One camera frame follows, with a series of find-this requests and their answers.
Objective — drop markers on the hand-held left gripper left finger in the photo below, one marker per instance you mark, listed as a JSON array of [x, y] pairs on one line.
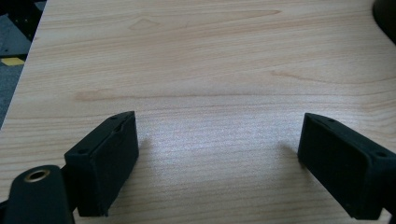
[[102, 165]]

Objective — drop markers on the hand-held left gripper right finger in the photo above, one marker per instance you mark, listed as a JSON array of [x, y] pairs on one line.
[[342, 168]]

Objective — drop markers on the yellow floor marker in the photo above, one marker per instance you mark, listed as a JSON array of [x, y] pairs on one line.
[[12, 61]]

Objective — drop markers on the black round object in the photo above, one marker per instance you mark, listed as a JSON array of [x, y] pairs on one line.
[[386, 15]]

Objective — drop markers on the black metal stand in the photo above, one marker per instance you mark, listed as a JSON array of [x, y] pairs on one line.
[[21, 15]]

